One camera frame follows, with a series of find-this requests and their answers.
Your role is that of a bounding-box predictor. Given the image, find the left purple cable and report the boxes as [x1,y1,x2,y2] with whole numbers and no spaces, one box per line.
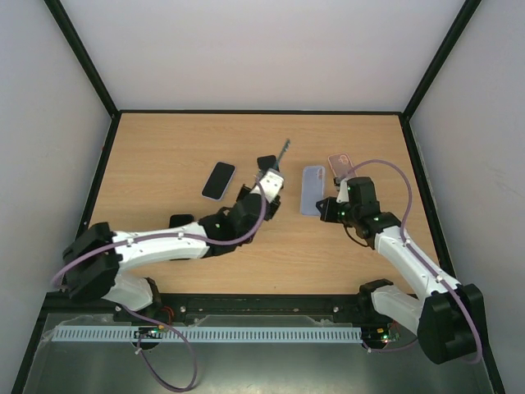
[51,180,270,391]

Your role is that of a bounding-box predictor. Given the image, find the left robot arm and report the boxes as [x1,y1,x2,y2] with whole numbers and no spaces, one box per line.
[52,180,282,311]

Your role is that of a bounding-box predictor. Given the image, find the purple cable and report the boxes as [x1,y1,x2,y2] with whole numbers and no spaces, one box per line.
[336,158,483,364]
[51,180,270,391]

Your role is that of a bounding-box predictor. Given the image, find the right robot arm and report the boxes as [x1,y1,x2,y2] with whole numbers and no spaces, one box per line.
[316,177,486,364]

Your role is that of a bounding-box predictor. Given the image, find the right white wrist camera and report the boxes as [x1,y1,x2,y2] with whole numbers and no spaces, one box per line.
[334,176,349,204]

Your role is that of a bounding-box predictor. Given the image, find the pink phone case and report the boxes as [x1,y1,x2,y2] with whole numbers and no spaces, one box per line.
[328,153,356,178]

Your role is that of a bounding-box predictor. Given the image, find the black phone from pink case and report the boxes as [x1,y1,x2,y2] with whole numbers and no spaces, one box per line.
[257,155,276,172]

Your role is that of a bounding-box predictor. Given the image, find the black cage frame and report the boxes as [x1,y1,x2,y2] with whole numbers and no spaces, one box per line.
[0,0,525,394]

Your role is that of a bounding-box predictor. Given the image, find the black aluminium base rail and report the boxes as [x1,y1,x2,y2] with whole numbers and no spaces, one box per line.
[43,291,477,325]

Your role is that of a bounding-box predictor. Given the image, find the slotted grey cable duct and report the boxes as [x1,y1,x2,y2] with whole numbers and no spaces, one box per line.
[51,326,362,344]

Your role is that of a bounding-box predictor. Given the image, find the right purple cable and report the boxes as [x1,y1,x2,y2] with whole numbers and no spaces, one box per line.
[336,158,483,364]

